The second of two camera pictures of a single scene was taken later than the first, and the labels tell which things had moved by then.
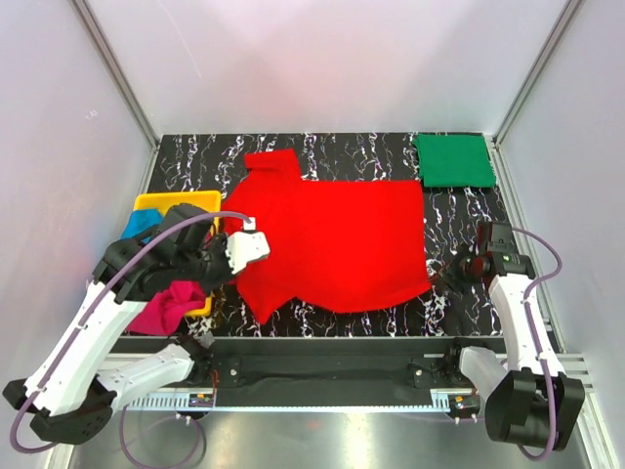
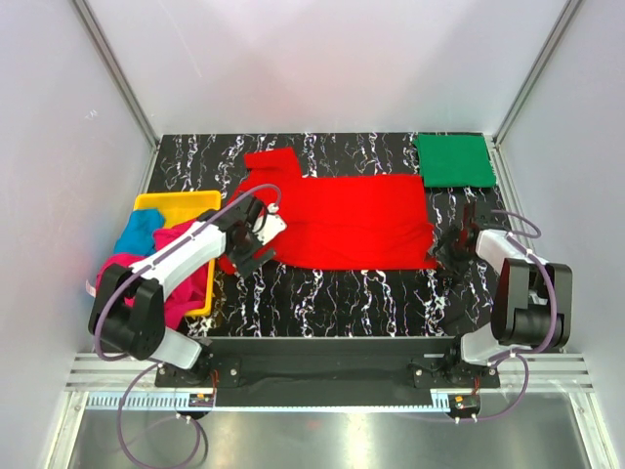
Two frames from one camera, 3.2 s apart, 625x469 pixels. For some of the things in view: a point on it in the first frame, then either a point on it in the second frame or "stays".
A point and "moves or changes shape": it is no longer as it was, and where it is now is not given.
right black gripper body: (463, 277) -> (447, 248)
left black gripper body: (211, 267) -> (242, 259)
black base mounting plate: (333, 364) stays
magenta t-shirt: (163, 311) stays
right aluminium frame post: (562, 20) stays
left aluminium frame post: (131, 99) stays
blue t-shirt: (140, 221) stays
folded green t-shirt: (455, 160) stays
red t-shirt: (343, 246) moves or changes shape
